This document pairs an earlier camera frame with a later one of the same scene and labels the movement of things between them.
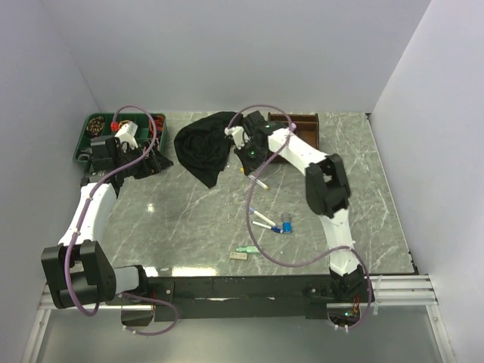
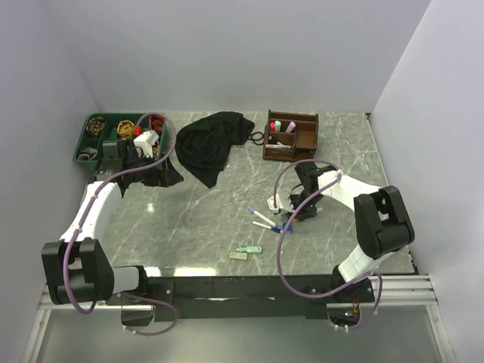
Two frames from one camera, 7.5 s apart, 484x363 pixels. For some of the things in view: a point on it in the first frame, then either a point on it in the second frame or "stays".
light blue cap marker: (262, 217) stays
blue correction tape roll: (287, 227) stays
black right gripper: (249, 165) → (301, 215)
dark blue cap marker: (264, 225) stays
